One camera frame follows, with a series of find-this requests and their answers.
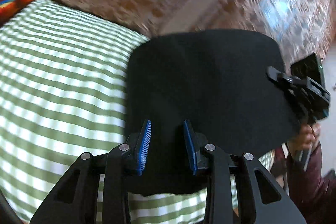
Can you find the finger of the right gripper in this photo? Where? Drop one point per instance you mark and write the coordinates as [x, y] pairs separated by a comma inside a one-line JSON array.
[[278, 77]]

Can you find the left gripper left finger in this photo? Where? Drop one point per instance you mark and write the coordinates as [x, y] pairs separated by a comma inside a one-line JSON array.
[[137, 153]]

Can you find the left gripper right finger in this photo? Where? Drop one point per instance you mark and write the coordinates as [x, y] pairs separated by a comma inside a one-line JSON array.
[[195, 143]]

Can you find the black pants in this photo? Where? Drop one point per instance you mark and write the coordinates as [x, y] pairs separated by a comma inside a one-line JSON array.
[[216, 79]]

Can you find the person's right hand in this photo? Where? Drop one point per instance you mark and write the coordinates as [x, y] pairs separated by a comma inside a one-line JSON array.
[[307, 138]]

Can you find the maroon jacket sleeve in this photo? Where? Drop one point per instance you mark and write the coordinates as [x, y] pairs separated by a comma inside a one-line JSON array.
[[313, 194]]

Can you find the green checkered bed sheet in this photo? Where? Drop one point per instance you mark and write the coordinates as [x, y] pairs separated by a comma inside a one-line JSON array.
[[63, 93]]

